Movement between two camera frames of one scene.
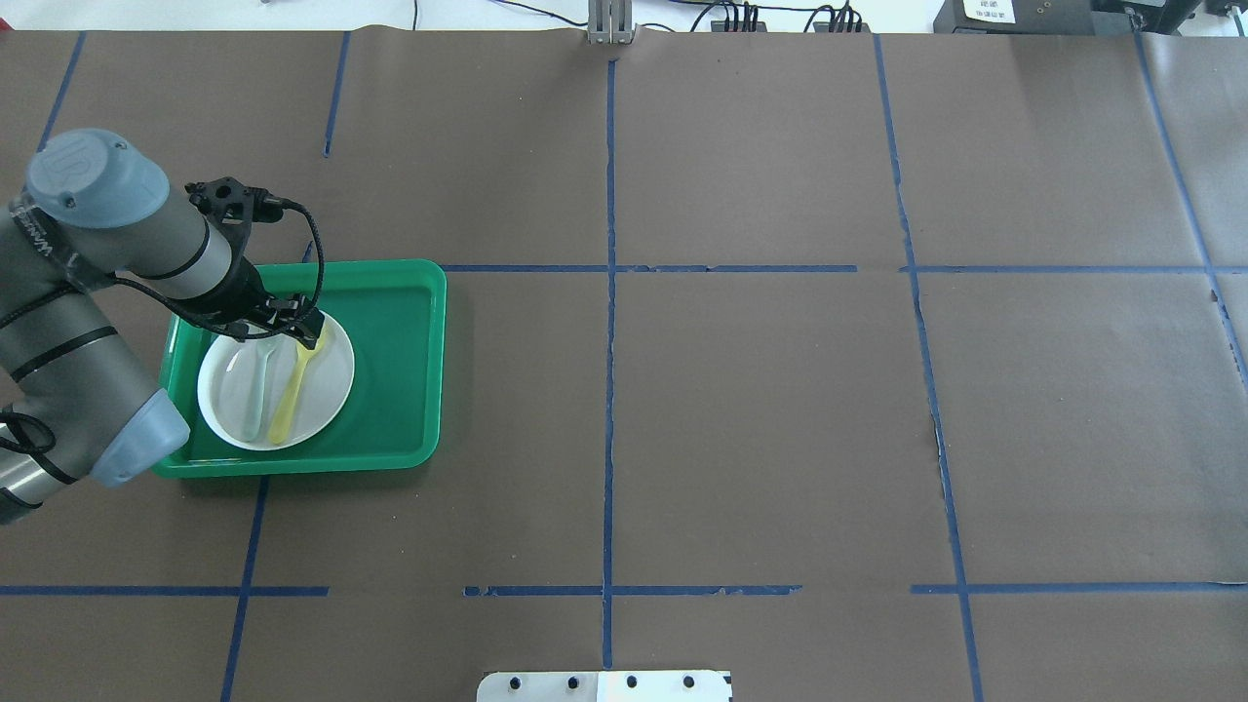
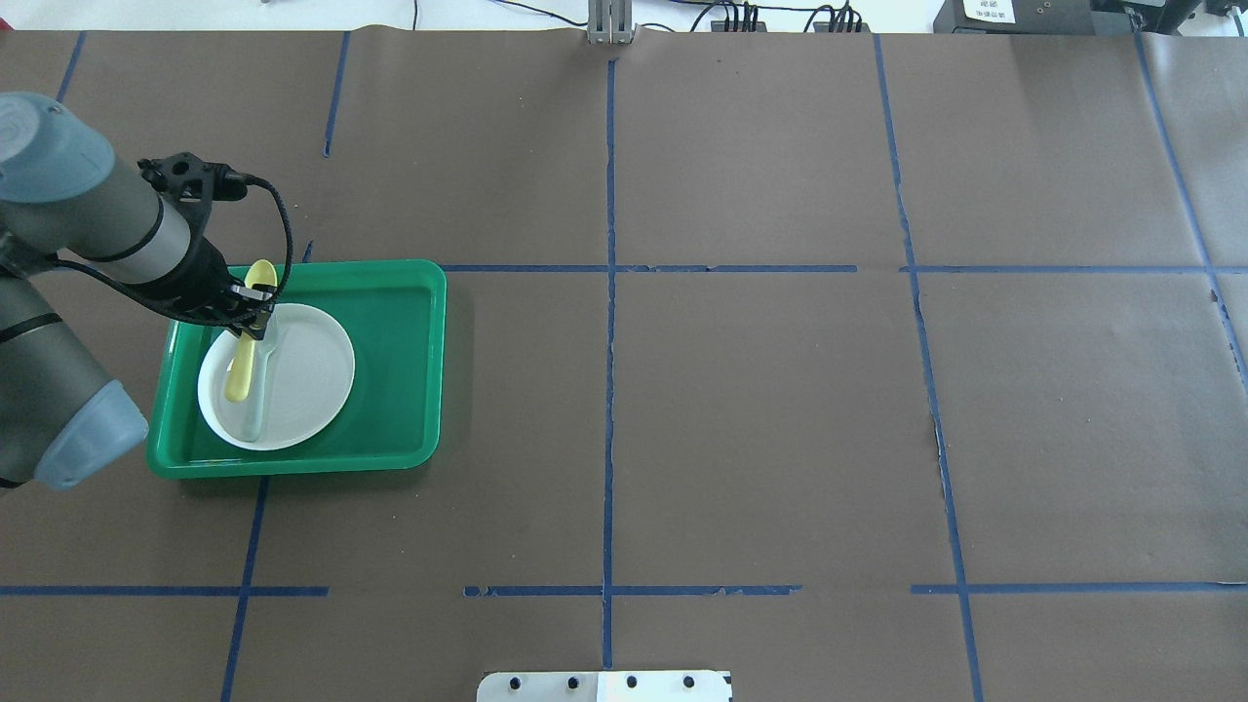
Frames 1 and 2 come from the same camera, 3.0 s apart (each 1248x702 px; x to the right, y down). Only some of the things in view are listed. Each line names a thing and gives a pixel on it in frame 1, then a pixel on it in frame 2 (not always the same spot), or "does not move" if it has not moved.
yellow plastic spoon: (303, 356) to (259, 273)
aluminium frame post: (610, 21) does not move
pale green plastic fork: (256, 351) does not move
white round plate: (324, 380) does not move
